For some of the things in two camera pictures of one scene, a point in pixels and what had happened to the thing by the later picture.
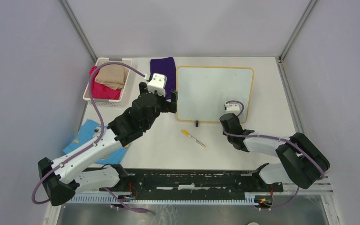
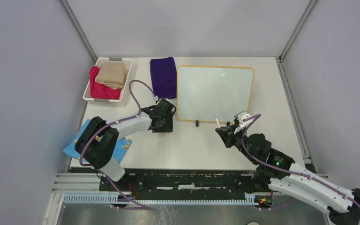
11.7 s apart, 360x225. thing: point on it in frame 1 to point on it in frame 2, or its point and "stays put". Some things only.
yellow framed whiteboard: (203, 91) stays put
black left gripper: (170, 106) to (168, 127)
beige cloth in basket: (111, 75) stays put
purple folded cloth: (166, 66) stays put
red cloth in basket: (100, 91) stays put
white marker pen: (187, 133) to (217, 122)
